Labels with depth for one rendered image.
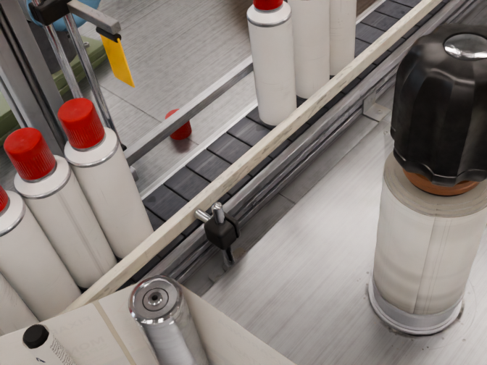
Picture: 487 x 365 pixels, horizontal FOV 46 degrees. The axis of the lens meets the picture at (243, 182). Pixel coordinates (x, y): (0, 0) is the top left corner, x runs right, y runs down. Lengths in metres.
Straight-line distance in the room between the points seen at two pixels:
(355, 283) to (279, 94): 0.26
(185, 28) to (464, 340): 0.72
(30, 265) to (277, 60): 0.36
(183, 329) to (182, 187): 0.32
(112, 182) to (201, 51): 0.49
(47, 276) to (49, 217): 0.06
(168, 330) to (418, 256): 0.21
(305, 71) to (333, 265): 0.27
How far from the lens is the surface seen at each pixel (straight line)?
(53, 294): 0.60
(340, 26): 0.78
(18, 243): 0.53
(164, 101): 0.91
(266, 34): 0.67
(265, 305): 0.60
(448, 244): 0.46
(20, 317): 0.59
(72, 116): 0.52
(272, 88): 0.71
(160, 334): 0.40
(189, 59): 0.99
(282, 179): 0.75
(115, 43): 0.54
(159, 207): 0.69
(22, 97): 0.65
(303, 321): 0.59
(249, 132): 0.76
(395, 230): 0.47
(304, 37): 0.73
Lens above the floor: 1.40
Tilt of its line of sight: 48 degrees down
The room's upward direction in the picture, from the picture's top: 10 degrees counter-clockwise
